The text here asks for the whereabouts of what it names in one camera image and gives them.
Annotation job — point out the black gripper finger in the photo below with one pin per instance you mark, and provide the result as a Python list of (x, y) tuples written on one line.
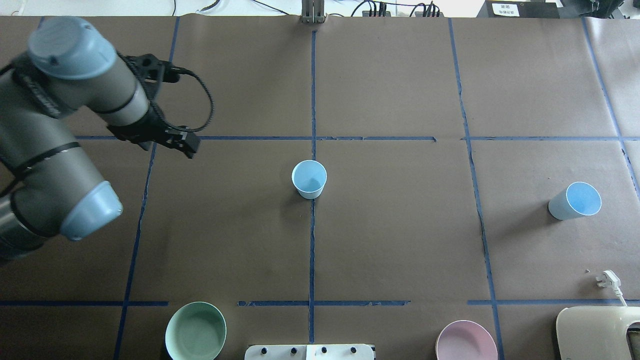
[(183, 141)]

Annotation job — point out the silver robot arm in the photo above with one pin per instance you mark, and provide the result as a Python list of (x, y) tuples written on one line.
[(56, 189)]

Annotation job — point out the aluminium frame post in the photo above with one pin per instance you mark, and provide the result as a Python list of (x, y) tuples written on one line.
[(313, 11)]

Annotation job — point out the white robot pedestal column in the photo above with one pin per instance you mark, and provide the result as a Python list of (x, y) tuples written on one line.
[(348, 351)]

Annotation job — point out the cream white toaster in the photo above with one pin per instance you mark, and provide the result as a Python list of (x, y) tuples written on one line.
[(590, 332)]

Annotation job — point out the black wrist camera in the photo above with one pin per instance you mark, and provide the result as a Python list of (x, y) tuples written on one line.
[(152, 72)]

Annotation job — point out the black box with label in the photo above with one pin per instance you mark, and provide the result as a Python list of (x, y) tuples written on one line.
[(518, 9)]

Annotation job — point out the blue cup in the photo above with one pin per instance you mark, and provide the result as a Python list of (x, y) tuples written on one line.
[(577, 200), (309, 178)]

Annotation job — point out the green bowl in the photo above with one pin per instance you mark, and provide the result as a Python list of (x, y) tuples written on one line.
[(196, 331)]

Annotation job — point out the pink bowl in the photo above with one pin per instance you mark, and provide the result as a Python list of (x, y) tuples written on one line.
[(465, 340)]

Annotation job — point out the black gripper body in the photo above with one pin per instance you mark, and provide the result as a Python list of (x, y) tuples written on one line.
[(141, 131)]

